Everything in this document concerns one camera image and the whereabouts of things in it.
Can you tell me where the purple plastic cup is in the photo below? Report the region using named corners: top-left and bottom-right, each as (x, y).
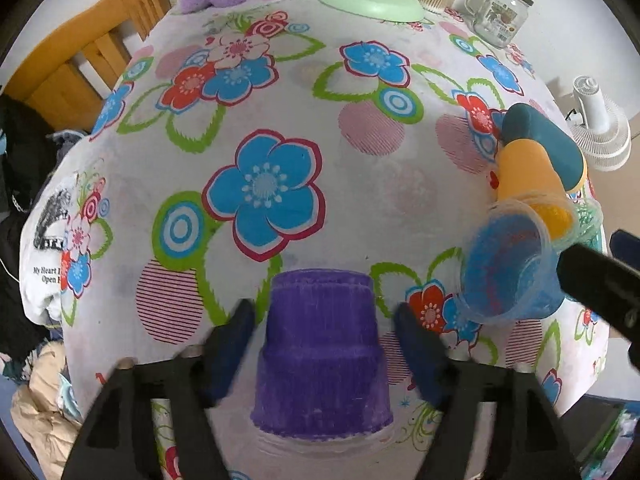
top-left (250, 269), bottom-right (393, 440)

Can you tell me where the teal clear patterned cup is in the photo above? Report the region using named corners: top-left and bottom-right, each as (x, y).
top-left (568, 191), bottom-right (603, 252)

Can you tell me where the blue cup in clear cup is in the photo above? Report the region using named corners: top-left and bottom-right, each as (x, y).
top-left (454, 200), bottom-right (564, 325)

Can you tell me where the orange cup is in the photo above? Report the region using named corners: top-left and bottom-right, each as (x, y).
top-left (497, 139), bottom-right (579, 243)

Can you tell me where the dark teal cup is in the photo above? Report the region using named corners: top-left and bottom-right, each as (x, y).
top-left (501, 103), bottom-right (587, 194)

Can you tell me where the white floor fan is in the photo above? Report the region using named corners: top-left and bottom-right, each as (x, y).
top-left (568, 75), bottom-right (631, 172)

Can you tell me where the floral tablecloth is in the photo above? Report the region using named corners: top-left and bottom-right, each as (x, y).
top-left (62, 0), bottom-right (608, 479)

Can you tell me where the beige cloth on floor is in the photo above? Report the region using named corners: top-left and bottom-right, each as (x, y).
top-left (11, 341), bottom-right (81, 479)

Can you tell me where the white printed t-shirt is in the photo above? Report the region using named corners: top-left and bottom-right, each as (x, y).
top-left (18, 174), bottom-right (77, 326)

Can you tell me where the glass mug jar green lid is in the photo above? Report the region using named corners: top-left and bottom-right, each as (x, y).
top-left (464, 0), bottom-right (534, 49)

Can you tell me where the black clothing pile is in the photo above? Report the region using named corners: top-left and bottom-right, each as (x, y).
top-left (1, 94), bottom-right (58, 361)

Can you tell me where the orange wooden chair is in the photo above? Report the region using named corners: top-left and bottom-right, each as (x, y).
top-left (6, 0), bottom-right (170, 131)

